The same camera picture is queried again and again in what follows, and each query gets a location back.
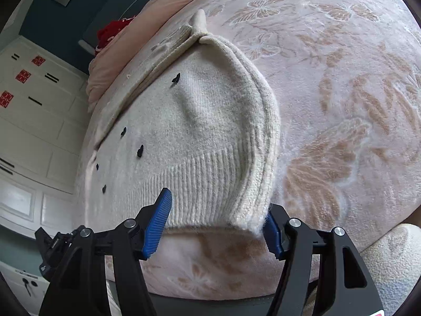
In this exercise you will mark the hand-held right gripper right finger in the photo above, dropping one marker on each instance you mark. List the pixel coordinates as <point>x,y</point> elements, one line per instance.
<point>273,237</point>

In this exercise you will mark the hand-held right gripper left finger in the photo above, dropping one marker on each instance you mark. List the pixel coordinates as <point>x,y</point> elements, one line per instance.
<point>160,223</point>

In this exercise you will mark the cream knit sweater black buttons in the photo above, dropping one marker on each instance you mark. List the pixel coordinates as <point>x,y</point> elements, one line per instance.
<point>197,121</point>

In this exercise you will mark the white fluffy cloth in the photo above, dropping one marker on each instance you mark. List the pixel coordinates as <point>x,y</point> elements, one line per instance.
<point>394,263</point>

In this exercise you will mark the white panelled wardrobe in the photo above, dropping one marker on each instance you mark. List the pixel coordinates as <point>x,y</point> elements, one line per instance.
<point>49,121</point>

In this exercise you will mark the red paper sticker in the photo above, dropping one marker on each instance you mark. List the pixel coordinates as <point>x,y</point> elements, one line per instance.
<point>24,76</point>
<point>6,99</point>
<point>38,60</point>

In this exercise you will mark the pink floral fleece blanket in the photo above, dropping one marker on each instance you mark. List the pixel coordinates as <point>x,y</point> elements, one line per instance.
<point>329,89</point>

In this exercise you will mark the red cloth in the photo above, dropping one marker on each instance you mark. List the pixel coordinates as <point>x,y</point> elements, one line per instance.
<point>111,34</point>

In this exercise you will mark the dark blue padded headboard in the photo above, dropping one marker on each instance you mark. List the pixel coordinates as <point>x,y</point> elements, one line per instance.
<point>131,0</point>

